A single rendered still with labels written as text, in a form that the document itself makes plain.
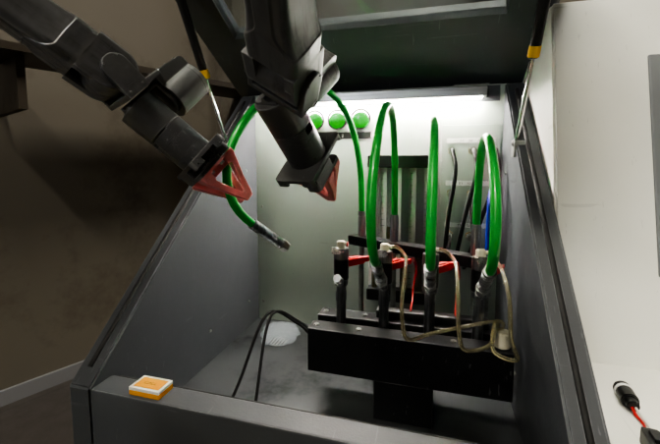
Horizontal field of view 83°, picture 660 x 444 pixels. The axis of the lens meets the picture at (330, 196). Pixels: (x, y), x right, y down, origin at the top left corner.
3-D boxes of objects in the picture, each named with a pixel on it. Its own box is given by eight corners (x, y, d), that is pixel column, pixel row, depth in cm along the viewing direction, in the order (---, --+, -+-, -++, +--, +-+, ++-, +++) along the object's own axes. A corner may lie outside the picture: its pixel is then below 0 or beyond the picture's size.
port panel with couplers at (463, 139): (438, 256, 89) (442, 124, 85) (438, 253, 92) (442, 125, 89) (497, 260, 85) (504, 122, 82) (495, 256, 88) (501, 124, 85)
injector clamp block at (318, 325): (307, 406, 68) (306, 326, 67) (323, 375, 78) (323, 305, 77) (510, 444, 59) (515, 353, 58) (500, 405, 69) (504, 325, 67)
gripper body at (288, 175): (343, 140, 57) (325, 100, 52) (317, 191, 51) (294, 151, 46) (307, 141, 60) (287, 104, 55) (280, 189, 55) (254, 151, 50)
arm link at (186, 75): (77, 80, 51) (94, 62, 45) (137, 35, 57) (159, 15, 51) (144, 144, 57) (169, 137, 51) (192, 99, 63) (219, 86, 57)
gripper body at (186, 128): (211, 156, 62) (175, 125, 60) (228, 140, 54) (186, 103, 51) (186, 185, 60) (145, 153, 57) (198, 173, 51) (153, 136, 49)
